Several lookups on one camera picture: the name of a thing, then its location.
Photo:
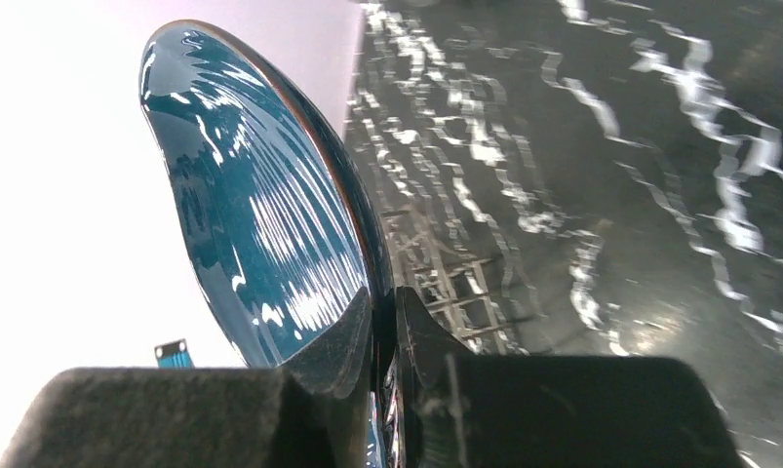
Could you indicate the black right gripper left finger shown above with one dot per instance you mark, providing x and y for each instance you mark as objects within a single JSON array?
[{"x": 312, "y": 411}]

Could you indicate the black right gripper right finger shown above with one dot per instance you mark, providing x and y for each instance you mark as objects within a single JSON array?
[{"x": 462, "y": 409}]

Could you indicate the dark blue plate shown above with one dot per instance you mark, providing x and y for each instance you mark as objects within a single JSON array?
[{"x": 278, "y": 226}]

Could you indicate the dark grey flat box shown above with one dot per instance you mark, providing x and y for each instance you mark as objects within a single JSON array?
[{"x": 173, "y": 355}]

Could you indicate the grey wire dish rack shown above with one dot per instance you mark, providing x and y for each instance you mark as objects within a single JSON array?
[{"x": 453, "y": 284}]

